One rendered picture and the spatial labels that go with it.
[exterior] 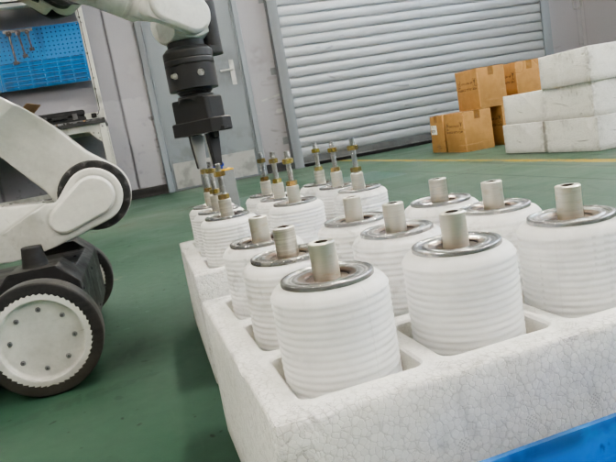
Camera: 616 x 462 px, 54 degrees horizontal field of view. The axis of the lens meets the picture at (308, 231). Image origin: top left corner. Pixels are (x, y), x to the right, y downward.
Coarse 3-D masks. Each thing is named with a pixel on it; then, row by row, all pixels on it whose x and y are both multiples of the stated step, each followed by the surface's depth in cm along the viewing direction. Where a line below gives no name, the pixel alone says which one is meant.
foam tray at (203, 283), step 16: (192, 240) 131; (192, 256) 112; (192, 272) 97; (208, 272) 94; (224, 272) 95; (192, 288) 109; (208, 288) 94; (224, 288) 95; (192, 304) 127; (208, 352) 102
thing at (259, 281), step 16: (256, 272) 57; (272, 272) 56; (288, 272) 56; (256, 288) 57; (272, 288) 56; (256, 304) 58; (256, 320) 58; (272, 320) 57; (256, 336) 60; (272, 336) 57
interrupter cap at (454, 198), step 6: (462, 192) 79; (426, 198) 81; (450, 198) 78; (456, 198) 76; (462, 198) 74; (468, 198) 75; (414, 204) 76; (420, 204) 75; (426, 204) 75; (432, 204) 74; (438, 204) 74; (444, 204) 74
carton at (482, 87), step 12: (468, 72) 460; (480, 72) 452; (492, 72) 455; (456, 84) 478; (468, 84) 463; (480, 84) 453; (492, 84) 456; (504, 84) 459; (468, 96) 466; (480, 96) 454; (492, 96) 457; (468, 108) 470; (480, 108) 455
